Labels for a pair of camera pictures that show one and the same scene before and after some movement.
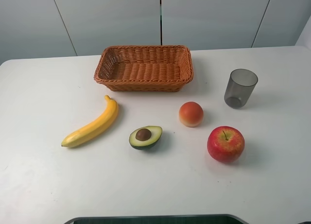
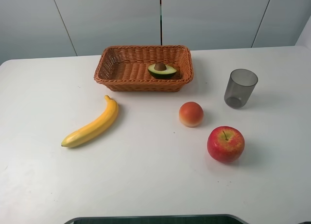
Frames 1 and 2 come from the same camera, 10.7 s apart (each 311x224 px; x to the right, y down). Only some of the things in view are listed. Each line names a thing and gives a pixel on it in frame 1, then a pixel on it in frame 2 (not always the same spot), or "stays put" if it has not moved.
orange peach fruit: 190,114 stays put
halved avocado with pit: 145,137 → 160,70
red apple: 225,144 stays put
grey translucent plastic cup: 242,82 stays put
